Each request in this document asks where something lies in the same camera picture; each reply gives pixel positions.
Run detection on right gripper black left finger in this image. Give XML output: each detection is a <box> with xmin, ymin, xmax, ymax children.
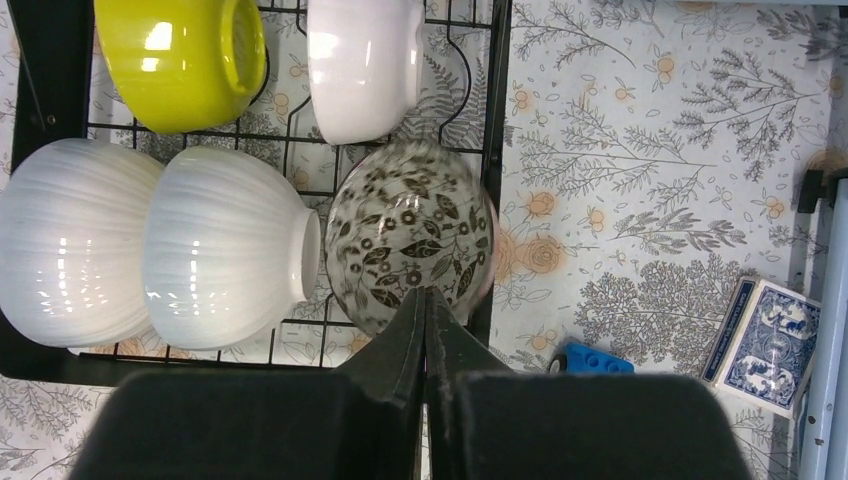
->
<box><xmin>70</xmin><ymin>288</ymin><xmax>426</xmax><ymax>479</ymax></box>

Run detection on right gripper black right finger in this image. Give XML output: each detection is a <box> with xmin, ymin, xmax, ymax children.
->
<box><xmin>423</xmin><ymin>288</ymin><xmax>750</xmax><ymax>479</ymax></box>

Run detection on pink patterned bowl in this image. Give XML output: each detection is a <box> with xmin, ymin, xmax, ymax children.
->
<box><xmin>324</xmin><ymin>139</ymin><xmax>497</xmax><ymax>337</ymax></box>

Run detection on black wire dish rack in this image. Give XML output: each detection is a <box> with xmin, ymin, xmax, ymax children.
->
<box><xmin>1</xmin><ymin>1</ymin><xmax>512</xmax><ymax>387</ymax></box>

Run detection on white bowl in rack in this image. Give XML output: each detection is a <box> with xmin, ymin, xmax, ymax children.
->
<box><xmin>141</xmin><ymin>146</ymin><xmax>322</xmax><ymax>350</ymax></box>

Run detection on yellow-green bowl in rack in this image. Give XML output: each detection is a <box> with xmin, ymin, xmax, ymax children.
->
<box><xmin>93</xmin><ymin>0</ymin><xmax>268</xmax><ymax>134</ymax></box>

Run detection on blue toy car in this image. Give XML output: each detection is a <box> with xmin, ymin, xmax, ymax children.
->
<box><xmin>547</xmin><ymin>342</ymin><xmax>635</xmax><ymax>374</ymax></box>

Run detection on blue card deck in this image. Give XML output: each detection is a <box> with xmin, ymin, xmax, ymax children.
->
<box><xmin>700</xmin><ymin>276</ymin><xmax>821</xmax><ymax>419</ymax></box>

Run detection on blue tripod legs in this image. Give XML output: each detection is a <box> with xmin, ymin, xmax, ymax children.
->
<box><xmin>798</xmin><ymin>168</ymin><xmax>847</xmax><ymax>479</ymax></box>

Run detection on white bowl upper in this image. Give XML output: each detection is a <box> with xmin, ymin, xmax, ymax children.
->
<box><xmin>1</xmin><ymin>138</ymin><xmax>164</xmax><ymax>348</ymax></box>

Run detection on white bowl front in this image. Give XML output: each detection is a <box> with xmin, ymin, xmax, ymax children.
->
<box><xmin>307</xmin><ymin>0</ymin><xmax>425</xmax><ymax>145</ymax></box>

